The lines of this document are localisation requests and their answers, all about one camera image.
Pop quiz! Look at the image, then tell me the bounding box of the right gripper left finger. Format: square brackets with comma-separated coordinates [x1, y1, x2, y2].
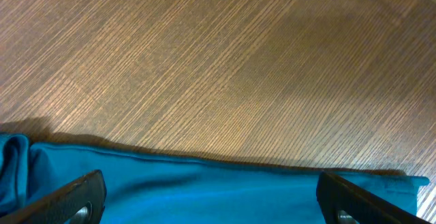
[1, 170, 106, 224]

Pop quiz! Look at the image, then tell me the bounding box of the blue polo shirt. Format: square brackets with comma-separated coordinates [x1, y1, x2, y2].
[0, 133, 431, 224]

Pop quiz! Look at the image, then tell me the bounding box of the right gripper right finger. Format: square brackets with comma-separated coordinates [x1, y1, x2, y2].
[316, 172, 430, 224]

